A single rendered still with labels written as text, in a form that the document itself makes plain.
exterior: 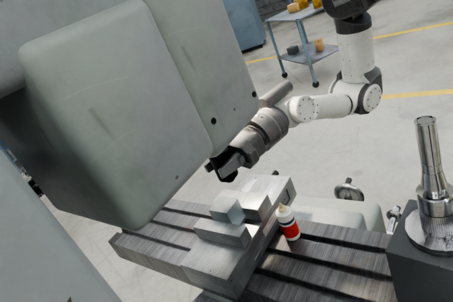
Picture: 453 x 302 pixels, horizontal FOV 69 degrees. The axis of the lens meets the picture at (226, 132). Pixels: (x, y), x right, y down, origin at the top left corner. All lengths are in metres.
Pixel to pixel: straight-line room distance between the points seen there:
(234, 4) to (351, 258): 6.11
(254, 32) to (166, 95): 6.26
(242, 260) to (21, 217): 0.61
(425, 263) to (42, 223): 0.48
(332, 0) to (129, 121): 0.64
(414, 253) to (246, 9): 6.25
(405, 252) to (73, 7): 0.54
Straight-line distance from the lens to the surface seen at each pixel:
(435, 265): 0.56
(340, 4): 0.91
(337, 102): 0.94
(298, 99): 0.79
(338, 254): 0.83
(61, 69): 0.39
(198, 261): 0.85
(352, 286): 0.78
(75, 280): 0.29
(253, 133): 0.74
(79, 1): 0.43
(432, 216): 0.54
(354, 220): 1.00
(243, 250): 0.81
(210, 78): 0.56
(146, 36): 0.46
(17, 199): 0.26
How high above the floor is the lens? 1.59
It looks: 24 degrees down
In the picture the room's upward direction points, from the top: 24 degrees counter-clockwise
